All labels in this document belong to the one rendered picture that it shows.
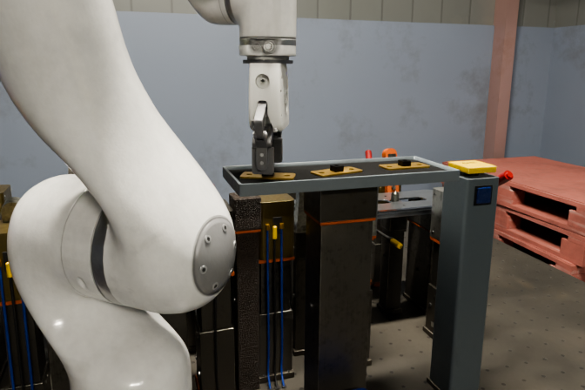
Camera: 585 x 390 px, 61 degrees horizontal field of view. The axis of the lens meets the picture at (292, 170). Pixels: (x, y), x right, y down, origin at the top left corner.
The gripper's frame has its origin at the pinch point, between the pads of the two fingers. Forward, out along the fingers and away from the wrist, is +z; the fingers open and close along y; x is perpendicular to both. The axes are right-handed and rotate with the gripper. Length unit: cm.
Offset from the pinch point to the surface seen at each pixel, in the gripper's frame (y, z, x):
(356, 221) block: 2.7, 9.9, -14.0
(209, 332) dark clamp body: 5.7, 33.4, 11.9
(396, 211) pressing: 38.1, 18.3, -24.0
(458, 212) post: 13.4, 10.9, -32.3
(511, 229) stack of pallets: 171, 63, -94
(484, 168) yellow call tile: 13.9, 2.7, -36.3
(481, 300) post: 14.1, 27.9, -38.0
